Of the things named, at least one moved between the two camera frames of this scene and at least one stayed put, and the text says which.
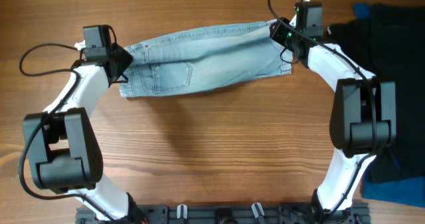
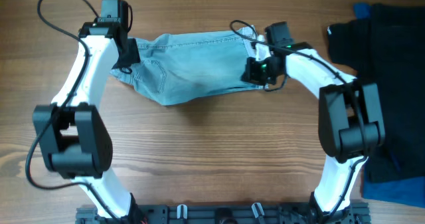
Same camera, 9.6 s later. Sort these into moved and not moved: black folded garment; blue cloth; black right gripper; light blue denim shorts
Moved: black right gripper; light blue denim shorts
Not moved: black folded garment; blue cloth
